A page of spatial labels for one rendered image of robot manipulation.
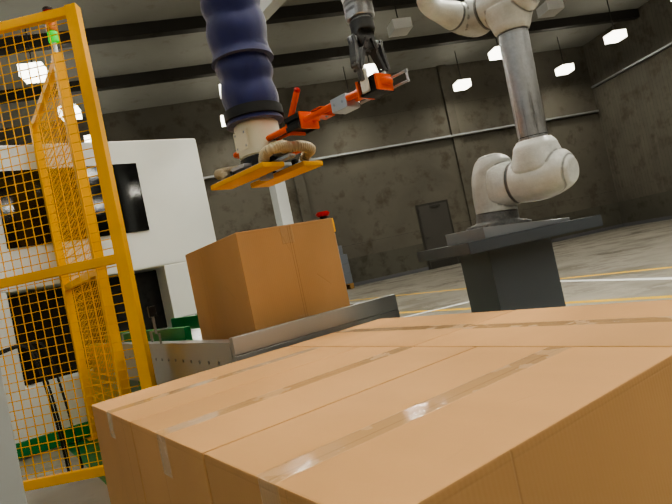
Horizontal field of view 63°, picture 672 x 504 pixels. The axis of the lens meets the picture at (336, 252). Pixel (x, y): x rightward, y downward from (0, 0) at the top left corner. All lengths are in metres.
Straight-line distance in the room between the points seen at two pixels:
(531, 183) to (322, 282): 0.81
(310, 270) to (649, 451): 1.43
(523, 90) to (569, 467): 1.54
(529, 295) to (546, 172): 0.44
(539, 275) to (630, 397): 1.32
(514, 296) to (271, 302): 0.85
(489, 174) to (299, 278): 0.79
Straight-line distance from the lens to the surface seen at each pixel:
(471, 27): 2.19
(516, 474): 0.64
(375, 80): 1.70
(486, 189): 2.11
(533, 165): 2.00
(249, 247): 1.94
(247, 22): 2.20
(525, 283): 2.07
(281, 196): 5.27
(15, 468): 2.38
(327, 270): 2.08
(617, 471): 0.79
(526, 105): 2.05
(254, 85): 2.12
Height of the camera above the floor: 0.76
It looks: 1 degrees up
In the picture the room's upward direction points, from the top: 12 degrees counter-clockwise
